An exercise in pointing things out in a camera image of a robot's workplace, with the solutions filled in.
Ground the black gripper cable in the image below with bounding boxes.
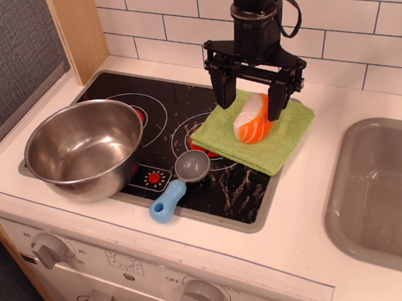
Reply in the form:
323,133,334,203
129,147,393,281
272,0,305,41

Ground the grey scoop with blue handle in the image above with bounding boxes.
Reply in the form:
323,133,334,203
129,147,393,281
149,150,210,223

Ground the grey plastic sink basin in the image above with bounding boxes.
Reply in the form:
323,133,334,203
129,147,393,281
325,117,402,271

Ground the light wooden side post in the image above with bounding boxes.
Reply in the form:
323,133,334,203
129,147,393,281
45,0,109,86

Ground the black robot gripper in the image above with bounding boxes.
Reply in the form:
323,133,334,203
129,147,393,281
203,0,307,121

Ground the grey timer knob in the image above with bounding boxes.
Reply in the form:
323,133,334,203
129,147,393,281
31,232,68,270

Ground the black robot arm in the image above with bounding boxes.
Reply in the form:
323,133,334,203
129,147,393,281
203,0,307,121

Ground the stainless steel bowl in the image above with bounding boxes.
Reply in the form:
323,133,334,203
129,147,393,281
24,99,143,203

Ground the green cloth towel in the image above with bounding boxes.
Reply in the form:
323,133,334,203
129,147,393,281
192,90,315,176

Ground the orange and white toy fish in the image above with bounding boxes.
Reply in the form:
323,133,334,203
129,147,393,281
233,93,272,144

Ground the grey oven knob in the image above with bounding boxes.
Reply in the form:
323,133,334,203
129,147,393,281
180,280,225,301

